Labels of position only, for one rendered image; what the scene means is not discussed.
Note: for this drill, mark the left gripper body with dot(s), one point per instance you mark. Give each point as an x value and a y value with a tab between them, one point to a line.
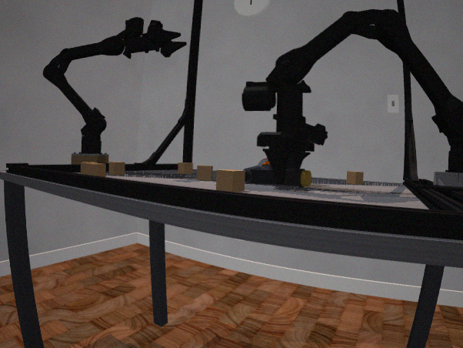
285	123

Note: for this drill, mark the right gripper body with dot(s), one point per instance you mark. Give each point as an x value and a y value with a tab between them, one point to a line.
145	44

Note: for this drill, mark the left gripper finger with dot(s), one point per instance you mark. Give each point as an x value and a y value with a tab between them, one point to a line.
278	160
295	159

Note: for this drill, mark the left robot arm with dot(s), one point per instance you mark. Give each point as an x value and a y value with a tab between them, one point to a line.
391	31

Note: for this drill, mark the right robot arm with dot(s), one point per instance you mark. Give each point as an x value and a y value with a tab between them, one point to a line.
114	45

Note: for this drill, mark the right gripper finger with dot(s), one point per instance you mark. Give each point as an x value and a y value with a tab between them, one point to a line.
174	46
164	36

